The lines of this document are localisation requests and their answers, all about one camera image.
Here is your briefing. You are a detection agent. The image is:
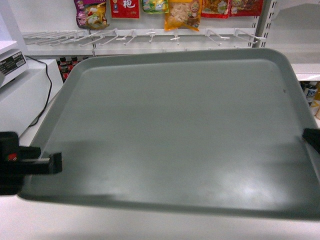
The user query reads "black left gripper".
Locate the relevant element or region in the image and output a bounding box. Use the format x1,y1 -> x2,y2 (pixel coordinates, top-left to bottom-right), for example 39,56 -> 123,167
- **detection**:
0,131 -> 62,195

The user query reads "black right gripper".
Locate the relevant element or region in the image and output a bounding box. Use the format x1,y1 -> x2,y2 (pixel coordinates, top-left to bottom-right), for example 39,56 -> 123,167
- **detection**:
302,128 -> 320,154

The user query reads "grey rectangular serving tray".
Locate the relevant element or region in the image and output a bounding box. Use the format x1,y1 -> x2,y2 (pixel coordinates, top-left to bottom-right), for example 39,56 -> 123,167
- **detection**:
19,48 -> 320,220

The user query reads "white checkout scale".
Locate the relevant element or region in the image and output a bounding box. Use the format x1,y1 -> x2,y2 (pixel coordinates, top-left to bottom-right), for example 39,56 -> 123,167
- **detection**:
0,40 -> 29,88

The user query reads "purple snack bag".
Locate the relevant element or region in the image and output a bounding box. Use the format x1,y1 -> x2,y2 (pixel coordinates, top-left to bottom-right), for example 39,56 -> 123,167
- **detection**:
73,0 -> 109,30

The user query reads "red snack bag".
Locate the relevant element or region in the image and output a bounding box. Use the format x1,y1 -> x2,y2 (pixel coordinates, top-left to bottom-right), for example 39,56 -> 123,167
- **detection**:
110,0 -> 140,19

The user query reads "yellow snack bag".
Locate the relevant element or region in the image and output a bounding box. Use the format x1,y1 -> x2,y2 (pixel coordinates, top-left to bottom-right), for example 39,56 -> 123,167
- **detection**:
164,0 -> 203,32

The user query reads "black power cable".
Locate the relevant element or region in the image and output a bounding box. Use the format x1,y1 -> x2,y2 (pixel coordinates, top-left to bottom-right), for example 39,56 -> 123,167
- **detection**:
24,55 -> 53,129

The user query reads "white shelf upright post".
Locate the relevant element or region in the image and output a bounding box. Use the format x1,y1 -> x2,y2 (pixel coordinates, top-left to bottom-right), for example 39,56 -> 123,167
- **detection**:
248,0 -> 278,48

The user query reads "white peg hook rail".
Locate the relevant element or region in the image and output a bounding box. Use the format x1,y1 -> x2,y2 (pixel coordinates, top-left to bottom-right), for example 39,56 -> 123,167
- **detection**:
22,27 -> 264,47

